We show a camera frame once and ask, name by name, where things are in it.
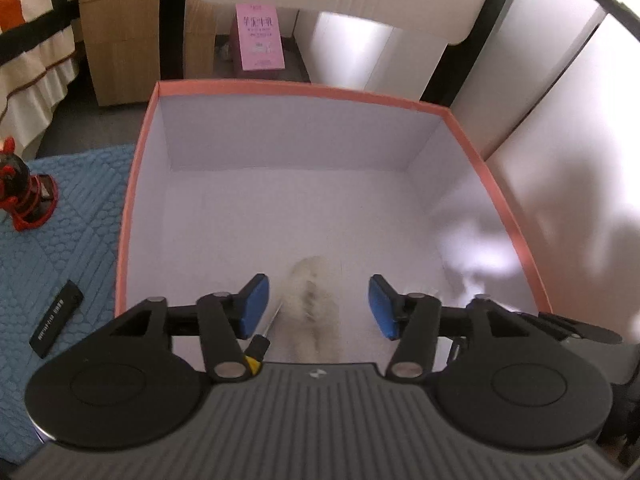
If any black usb stick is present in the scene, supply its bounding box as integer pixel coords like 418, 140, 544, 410
30, 279, 84, 360

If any striped bed blanket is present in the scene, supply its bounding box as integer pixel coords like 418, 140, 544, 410
0, 0, 82, 135

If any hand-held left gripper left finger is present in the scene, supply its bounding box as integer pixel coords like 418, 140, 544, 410
107, 273, 271, 382

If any blue quilted mat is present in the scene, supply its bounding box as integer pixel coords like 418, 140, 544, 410
0, 144, 139, 466

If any wooden nightstand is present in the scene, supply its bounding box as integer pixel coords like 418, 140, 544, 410
78, 0, 219, 108

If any beige fluffy hair clip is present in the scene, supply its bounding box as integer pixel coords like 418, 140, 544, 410
277, 255, 344, 364

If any pink cardboard box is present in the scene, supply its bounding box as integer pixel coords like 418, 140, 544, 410
114, 79, 553, 367

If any yellow handled screwdriver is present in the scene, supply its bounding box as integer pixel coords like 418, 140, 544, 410
243, 305, 284, 377

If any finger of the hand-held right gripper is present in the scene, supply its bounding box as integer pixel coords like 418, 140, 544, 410
517, 311, 624, 345

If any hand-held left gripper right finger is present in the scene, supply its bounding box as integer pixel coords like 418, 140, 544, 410
368, 274, 531, 381

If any white wardrobe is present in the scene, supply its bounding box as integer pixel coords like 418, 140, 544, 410
295, 0, 640, 321

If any red black toy figure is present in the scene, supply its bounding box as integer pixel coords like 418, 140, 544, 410
0, 136, 59, 232

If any pink carton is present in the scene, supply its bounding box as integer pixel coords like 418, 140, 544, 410
229, 2, 287, 80

